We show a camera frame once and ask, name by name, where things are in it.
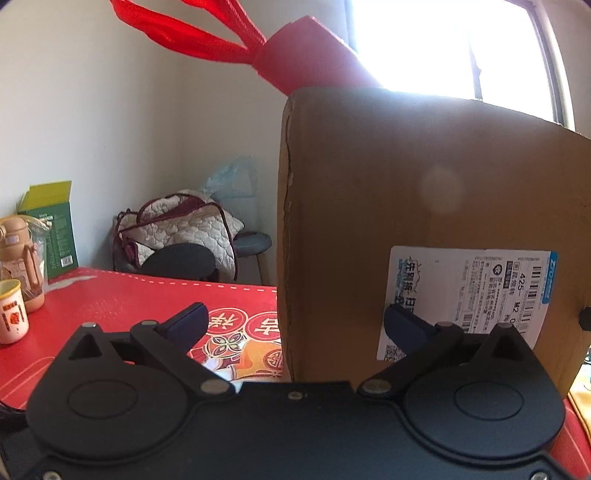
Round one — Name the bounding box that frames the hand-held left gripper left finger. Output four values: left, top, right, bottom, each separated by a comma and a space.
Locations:
67, 302, 209, 398

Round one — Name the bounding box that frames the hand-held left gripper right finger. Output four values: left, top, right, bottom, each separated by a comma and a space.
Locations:
358, 305, 527, 396

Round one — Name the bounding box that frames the brown cardboard box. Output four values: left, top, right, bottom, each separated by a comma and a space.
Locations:
276, 87, 591, 398

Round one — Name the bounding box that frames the red shopping bag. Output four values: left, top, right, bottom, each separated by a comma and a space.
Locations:
110, 0, 384, 97

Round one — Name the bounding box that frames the white quilted bag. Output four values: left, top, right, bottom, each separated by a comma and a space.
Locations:
113, 189, 245, 282

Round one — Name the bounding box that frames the light blue plastic bag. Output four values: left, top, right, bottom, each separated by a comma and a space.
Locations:
205, 157, 257, 201

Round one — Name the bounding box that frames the yellow printed cloth bag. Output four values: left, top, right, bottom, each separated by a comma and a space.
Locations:
567, 360, 591, 409

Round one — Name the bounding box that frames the black round cushion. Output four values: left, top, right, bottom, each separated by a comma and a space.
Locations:
143, 244, 219, 282

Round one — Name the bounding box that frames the red printed table mat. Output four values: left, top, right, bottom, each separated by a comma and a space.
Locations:
0, 267, 591, 480

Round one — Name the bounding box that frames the grey round stool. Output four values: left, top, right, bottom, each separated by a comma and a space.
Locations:
233, 231, 274, 287

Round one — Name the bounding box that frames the green carton box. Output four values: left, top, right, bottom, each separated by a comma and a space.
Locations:
17, 181, 79, 280

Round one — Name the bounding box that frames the white printed cup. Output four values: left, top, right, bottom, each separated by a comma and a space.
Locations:
0, 279, 29, 344

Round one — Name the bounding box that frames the beige water bottle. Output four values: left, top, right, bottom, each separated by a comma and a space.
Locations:
0, 215, 47, 312

